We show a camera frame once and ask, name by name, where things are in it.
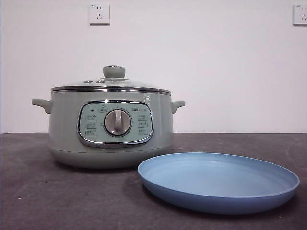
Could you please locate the glass lid with green knob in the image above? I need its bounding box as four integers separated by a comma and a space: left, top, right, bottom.
51, 65, 170, 93

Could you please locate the green electric steamer pot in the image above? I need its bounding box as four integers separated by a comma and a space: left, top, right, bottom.
31, 90, 186, 170

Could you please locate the blue round plate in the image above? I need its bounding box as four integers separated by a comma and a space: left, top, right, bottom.
137, 151, 300, 215

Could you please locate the white wall socket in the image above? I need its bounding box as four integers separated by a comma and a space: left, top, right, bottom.
89, 3, 111, 26
292, 4, 307, 26

